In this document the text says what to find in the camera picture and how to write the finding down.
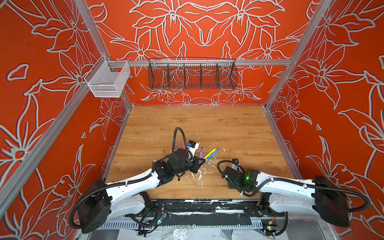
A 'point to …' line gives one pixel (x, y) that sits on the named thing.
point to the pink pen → (181, 147)
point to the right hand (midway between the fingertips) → (229, 181)
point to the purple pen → (201, 155)
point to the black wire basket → (190, 73)
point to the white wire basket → (107, 78)
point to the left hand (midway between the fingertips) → (204, 159)
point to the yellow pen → (210, 153)
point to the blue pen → (212, 156)
